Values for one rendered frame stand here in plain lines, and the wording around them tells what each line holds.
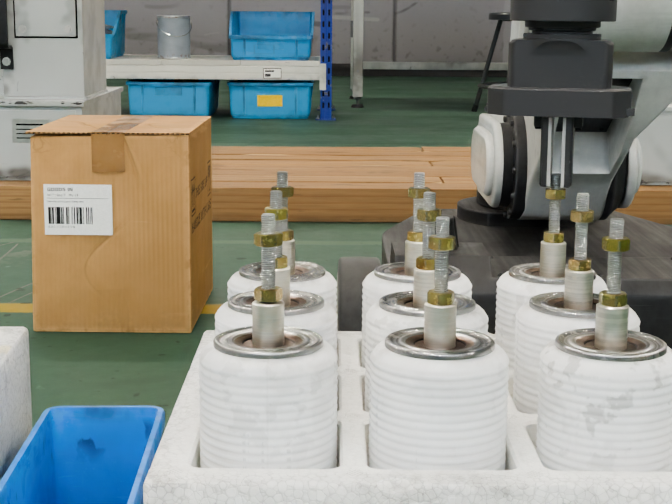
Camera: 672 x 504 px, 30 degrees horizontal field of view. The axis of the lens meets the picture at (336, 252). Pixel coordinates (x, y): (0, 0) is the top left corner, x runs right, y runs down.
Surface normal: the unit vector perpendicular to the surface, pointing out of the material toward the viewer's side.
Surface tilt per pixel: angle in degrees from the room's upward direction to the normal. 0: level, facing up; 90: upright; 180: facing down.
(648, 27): 126
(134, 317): 89
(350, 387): 0
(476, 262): 45
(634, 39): 144
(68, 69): 90
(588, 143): 60
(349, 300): 49
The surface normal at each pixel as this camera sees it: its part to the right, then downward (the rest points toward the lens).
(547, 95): -0.23, 0.18
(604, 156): 0.01, -0.33
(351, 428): 0.01, -0.98
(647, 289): 0.01, -0.55
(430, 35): 0.00, 0.19
